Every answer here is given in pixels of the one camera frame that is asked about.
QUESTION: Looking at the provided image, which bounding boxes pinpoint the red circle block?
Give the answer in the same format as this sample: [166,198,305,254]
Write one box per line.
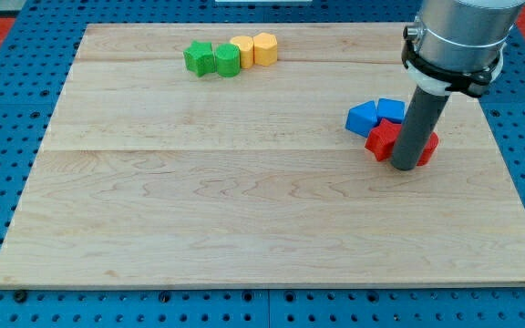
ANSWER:
[417,132,439,166]

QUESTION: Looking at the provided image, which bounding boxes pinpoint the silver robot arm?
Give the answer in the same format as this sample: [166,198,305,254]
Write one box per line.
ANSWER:
[403,0,525,72]

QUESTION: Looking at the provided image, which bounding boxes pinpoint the blue triangular block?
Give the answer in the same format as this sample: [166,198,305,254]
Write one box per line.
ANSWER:
[345,100,378,138]

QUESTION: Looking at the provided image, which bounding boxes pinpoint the wooden board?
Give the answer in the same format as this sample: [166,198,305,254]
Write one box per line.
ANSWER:
[0,23,525,290]

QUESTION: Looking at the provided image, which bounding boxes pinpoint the green cylinder block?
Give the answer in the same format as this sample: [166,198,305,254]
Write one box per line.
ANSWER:
[215,43,241,77]

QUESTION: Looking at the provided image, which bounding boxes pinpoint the yellow hexagon block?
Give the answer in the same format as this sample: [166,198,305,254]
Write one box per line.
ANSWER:
[253,33,278,67]

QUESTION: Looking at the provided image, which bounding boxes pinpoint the red star block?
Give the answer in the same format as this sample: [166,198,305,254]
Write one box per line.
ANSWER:
[365,118,402,161]

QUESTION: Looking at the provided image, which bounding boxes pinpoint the yellow cylinder block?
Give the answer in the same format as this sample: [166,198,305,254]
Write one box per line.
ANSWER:
[230,36,254,69]

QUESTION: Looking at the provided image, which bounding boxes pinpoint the green star block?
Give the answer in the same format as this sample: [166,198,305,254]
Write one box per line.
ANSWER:
[183,40,216,77]

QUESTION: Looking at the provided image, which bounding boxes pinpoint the blue cube block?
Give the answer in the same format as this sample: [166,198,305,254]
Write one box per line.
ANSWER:
[376,98,405,123]

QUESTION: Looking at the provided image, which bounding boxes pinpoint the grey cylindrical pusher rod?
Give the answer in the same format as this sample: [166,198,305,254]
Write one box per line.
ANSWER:
[390,87,449,170]

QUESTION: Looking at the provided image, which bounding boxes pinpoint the black clamp ring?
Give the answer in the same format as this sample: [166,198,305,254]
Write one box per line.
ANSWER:
[400,37,504,99]

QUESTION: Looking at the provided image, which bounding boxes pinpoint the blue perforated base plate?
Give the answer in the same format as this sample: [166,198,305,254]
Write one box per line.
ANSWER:
[0,1,525,327]

